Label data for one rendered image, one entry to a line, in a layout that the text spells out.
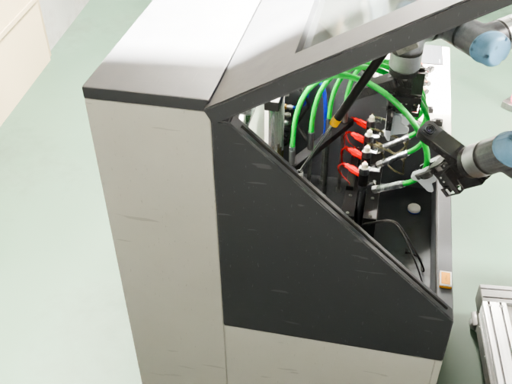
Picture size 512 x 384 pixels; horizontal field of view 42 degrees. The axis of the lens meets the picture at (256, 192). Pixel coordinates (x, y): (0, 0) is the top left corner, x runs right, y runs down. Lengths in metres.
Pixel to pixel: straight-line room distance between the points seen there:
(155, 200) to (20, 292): 1.67
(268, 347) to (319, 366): 0.15
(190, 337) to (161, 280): 0.23
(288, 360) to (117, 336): 1.15
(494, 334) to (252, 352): 1.11
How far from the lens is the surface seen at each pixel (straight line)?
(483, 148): 1.42
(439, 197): 2.03
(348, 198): 1.93
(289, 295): 1.68
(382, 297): 1.64
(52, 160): 3.90
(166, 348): 1.99
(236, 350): 1.90
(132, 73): 1.48
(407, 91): 1.67
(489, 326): 2.69
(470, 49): 1.56
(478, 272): 3.20
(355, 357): 1.83
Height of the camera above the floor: 2.20
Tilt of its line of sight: 39 degrees down
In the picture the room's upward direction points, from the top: 1 degrees counter-clockwise
